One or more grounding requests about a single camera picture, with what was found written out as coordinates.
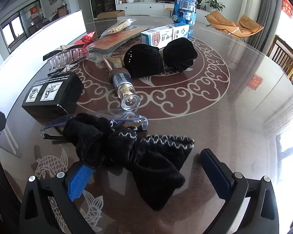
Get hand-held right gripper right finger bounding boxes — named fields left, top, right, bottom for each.
left=200, top=148, right=280, bottom=234

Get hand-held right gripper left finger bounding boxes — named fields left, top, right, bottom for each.
left=18, top=162, right=96, bottom=234

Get black scrunchie with white stitching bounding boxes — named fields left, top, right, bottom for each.
left=63, top=113, right=195, bottom=211

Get clear hair claw clip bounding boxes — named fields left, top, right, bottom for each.
left=43, top=45, right=88, bottom=76

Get bagged orange phone case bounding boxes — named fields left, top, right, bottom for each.
left=84, top=27, right=147, bottom=62

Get white blue medicine box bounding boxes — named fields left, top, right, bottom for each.
left=140, top=23, right=189, bottom=47

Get bag of cotton swabs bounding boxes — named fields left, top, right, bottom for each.
left=101, top=18, right=135, bottom=38

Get brown patterned glass desktop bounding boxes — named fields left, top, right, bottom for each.
left=0, top=16, right=293, bottom=234

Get black box with white labels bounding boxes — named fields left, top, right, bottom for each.
left=21, top=72, right=85, bottom=119

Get clear blue safety glasses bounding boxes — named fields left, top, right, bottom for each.
left=40, top=110, right=149, bottom=140

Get cosmetic tube with clear cap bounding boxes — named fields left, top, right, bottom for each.
left=103, top=57, right=140, bottom=110

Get red door poster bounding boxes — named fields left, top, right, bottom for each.
left=29, top=6, right=39, bottom=20

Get red wrapped packet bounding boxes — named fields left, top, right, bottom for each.
left=74, top=31, right=96, bottom=49

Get brown dining chair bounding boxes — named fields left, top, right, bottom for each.
left=57, top=5, right=69, bottom=17

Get black velvet bow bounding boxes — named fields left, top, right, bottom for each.
left=123, top=38, right=198, bottom=79

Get wooden slatted chair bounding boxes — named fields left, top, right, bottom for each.
left=267, top=35, right=293, bottom=78

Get orange lounge chair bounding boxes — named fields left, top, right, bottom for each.
left=205, top=11, right=264, bottom=42

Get cardboard box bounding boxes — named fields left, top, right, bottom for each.
left=96, top=10, right=126, bottom=19

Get blue camouflage bottle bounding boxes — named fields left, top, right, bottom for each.
left=172, top=0, right=200, bottom=27

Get large leafy potted plant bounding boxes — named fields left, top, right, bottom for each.
left=205, top=0, right=225, bottom=11

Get grey curtain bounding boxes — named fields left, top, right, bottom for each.
left=247, top=0, right=284, bottom=51

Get white television cabinet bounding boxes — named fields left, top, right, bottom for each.
left=116, top=2, right=210, bottom=17

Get red wall hanging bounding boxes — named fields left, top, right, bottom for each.
left=281, top=0, right=293, bottom=19

